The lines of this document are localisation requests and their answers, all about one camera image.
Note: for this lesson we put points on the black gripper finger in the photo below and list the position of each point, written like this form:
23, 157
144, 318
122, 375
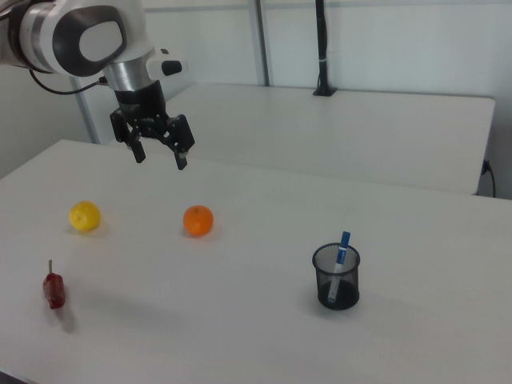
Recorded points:
181, 160
137, 151

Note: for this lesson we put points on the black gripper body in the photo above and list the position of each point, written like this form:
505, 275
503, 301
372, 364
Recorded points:
140, 104

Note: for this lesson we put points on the blue and white marker pen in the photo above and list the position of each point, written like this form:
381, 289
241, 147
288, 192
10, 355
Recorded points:
341, 256

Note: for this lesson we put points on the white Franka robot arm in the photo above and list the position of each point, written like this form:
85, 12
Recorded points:
92, 44

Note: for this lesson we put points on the black mesh pen cup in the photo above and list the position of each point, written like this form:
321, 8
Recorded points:
320, 276

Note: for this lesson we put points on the orange mandarin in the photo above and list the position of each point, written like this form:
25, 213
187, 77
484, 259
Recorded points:
198, 221

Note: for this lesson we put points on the red chili pepper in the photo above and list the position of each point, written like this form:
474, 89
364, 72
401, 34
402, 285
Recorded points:
54, 290

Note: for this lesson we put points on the white side table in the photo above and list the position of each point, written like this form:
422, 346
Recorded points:
340, 132

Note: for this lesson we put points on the grey aluminium partition post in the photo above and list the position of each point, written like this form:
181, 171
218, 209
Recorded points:
259, 40
86, 116

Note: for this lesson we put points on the black camera pole with base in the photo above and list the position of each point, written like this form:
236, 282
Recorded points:
322, 48

